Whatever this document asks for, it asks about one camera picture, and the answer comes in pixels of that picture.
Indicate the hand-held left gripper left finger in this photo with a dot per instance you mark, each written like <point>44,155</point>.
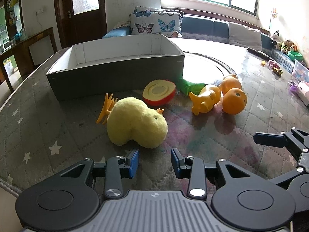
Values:
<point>134,163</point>

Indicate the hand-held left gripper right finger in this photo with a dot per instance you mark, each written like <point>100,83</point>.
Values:
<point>175,163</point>

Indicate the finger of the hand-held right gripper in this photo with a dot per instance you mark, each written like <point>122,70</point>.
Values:
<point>268,139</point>
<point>287,175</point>

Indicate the yellow plush duck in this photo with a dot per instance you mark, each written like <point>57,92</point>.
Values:
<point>135,120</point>

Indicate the orange toy front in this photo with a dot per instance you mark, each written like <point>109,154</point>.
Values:
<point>234,101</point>

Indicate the yellow rubber toy animal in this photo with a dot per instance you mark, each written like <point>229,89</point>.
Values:
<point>207,99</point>

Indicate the red toy apple half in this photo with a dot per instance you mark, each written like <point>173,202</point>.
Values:
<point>158,90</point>

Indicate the green packet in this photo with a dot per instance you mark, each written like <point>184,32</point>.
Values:
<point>190,87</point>

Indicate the grey cardboard box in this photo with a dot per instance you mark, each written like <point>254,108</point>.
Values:
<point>108,77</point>

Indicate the teal plastic container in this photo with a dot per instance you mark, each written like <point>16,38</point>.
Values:
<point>17,36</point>

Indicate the small purple toy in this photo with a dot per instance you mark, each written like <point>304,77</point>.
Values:
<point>293,87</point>

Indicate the white and pink pack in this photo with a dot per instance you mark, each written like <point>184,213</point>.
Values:
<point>303,93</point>

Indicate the yellow and black toy car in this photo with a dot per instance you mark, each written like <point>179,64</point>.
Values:
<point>277,71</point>

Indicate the pink toy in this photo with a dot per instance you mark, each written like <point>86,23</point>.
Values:
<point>274,64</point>

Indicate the clear plastic storage box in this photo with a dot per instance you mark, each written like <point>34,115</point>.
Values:
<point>301,71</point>

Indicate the black rod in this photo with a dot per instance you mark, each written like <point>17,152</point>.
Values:
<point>259,53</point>

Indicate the green bowl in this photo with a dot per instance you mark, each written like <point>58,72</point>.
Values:
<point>295,55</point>

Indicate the grey star print table cover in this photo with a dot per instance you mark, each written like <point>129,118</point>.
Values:
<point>48,125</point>

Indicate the brown plush toy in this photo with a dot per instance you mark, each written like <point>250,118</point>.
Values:
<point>288,45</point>

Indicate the round black glass plate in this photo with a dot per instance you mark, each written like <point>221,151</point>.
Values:
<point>205,65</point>

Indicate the black and white plush toy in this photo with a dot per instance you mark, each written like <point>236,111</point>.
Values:
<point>276,40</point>

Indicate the white cushion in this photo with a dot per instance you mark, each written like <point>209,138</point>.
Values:
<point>243,36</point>

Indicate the dark blue sofa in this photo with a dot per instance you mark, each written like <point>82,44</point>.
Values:
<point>207,27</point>

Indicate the large butterfly print pillow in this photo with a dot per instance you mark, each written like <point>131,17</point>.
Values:
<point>154,24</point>

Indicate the small butterfly print pillow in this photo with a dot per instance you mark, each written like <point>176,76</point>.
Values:
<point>144,9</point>

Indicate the brown wooden door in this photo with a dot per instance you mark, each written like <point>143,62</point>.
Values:
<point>82,17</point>

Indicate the white box with yellow label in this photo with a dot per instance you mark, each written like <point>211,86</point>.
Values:
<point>8,68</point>

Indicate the brown wooden desk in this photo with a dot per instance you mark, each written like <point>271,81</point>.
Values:
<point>24,46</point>

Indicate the white microwave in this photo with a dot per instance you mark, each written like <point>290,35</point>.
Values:
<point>6,46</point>

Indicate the brown display cabinet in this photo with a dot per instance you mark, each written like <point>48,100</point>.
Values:
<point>12,12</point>

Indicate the wall sticker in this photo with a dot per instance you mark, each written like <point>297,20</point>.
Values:
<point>274,13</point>

